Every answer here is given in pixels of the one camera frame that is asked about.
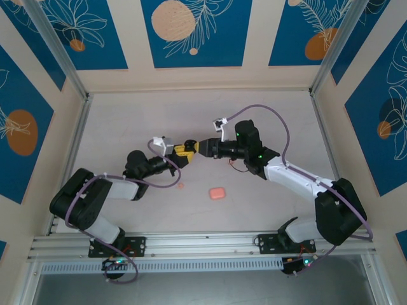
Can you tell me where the white slotted cable duct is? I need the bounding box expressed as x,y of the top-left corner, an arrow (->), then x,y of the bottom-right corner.
41,257 -> 284,274

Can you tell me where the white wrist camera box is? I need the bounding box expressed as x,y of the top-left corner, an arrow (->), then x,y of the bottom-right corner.
212,117 -> 230,143
153,136 -> 176,157

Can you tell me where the aluminium table side rail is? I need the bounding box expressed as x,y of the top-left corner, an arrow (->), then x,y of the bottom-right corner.
310,90 -> 394,305
47,92 -> 93,236

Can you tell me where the controller board with green light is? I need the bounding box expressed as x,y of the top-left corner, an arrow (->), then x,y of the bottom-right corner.
100,256 -> 132,271
281,255 -> 316,276

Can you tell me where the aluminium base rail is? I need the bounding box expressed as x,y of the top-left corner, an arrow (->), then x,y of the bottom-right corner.
27,231 -> 379,259

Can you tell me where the aluminium frame post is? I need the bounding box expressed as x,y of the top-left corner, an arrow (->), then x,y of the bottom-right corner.
308,0 -> 375,96
22,0 -> 92,102

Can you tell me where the blue floral wall panel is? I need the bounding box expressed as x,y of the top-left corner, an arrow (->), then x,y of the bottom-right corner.
141,0 -> 254,69
268,0 -> 354,67
38,0 -> 129,71
345,30 -> 407,197
330,0 -> 407,86
0,0 -> 67,93
0,44 -> 55,205

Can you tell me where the grey metal sheet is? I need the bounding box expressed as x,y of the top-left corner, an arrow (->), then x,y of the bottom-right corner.
31,272 -> 378,305

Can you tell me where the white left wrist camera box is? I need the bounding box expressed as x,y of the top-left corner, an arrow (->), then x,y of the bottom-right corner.
153,136 -> 176,157

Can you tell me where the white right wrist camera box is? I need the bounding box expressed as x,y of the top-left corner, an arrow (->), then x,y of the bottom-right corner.
212,117 -> 230,143

